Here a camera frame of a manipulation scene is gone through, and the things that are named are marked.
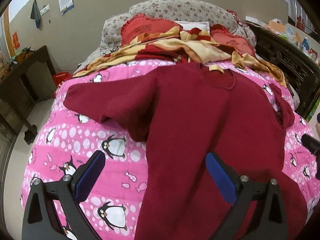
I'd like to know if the red wall sticker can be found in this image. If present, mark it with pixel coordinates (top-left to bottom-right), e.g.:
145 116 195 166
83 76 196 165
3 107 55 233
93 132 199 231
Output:
12 32 20 49

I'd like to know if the white pillow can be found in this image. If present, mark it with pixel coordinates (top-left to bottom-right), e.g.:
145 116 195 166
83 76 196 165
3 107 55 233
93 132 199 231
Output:
175 21 210 33

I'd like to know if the white wall switch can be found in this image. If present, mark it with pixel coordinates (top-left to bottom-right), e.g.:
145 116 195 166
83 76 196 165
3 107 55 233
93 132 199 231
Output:
40 5 50 16

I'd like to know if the red yellow patterned blanket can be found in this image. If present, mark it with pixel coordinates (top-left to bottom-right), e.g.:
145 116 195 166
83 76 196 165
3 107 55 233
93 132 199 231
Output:
73 27 286 87

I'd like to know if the pink penguin quilt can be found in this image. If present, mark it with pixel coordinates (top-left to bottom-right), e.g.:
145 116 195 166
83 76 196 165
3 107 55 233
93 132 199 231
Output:
20 60 319 239

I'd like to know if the red plastic bin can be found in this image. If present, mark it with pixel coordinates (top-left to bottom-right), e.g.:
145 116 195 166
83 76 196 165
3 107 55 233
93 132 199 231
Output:
52 72 70 87

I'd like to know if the left red pillow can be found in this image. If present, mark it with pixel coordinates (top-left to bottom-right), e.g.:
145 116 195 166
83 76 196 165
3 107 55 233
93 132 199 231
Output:
120 14 183 46

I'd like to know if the dark red sweater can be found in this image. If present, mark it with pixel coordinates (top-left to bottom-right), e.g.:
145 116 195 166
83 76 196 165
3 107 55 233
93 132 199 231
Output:
64 63 307 239

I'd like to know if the red pillow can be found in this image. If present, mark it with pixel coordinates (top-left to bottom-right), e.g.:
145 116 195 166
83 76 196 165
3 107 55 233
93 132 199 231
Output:
210 24 255 56
120 14 183 46

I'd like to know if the dark wooden desk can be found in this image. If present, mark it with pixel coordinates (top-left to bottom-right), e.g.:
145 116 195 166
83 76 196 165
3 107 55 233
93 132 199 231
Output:
1 46 56 145

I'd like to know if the grey floral headboard cushion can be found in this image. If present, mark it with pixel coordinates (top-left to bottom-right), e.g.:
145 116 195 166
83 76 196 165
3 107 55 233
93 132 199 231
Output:
100 0 257 54

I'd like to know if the hanging dark cloth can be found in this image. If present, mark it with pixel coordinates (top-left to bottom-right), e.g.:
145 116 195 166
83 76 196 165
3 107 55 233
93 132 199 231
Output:
30 0 41 29

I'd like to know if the right red pillow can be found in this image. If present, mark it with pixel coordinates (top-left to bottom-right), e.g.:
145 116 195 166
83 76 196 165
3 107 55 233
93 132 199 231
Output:
210 24 255 56

